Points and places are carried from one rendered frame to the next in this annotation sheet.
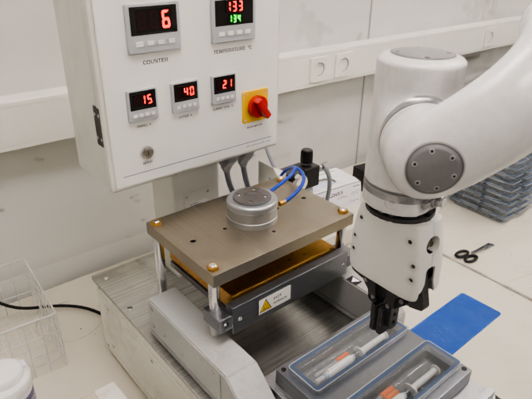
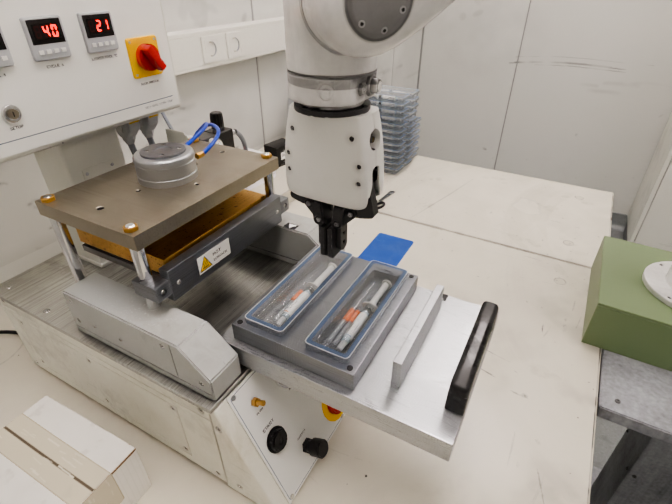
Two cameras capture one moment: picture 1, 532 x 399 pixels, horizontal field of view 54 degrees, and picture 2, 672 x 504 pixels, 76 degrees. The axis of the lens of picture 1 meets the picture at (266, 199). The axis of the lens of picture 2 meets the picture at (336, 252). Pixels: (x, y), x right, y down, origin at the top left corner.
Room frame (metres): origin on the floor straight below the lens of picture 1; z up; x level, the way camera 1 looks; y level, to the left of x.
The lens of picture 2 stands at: (0.10, 0.00, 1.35)
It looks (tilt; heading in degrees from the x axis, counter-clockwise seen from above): 33 degrees down; 339
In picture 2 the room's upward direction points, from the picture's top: straight up
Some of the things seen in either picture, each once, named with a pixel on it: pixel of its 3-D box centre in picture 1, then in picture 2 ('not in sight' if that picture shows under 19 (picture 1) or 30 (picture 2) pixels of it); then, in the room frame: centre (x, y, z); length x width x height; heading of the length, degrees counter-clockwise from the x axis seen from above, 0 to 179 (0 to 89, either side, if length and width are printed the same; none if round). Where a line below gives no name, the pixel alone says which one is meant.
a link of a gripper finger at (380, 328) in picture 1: (396, 313); (345, 230); (0.49, -0.16, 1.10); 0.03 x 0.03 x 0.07; 39
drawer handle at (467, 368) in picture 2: not in sight; (474, 351); (0.36, -0.26, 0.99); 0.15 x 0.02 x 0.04; 130
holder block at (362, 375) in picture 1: (373, 376); (331, 304); (0.50, -0.15, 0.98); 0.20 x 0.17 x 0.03; 130
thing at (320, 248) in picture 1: (256, 240); (180, 202); (0.70, 0.01, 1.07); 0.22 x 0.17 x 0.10; 130
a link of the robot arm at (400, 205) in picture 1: (404, 191); (334, 85); (0.50, -0.15, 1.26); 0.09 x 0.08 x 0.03; 39
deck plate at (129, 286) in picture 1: (240, 301); (177, 275); (0.73, 0.04, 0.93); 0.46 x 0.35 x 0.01; 40
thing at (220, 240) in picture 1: (249, 220); (167, 183); (0.74, 0.03, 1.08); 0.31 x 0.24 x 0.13; 130
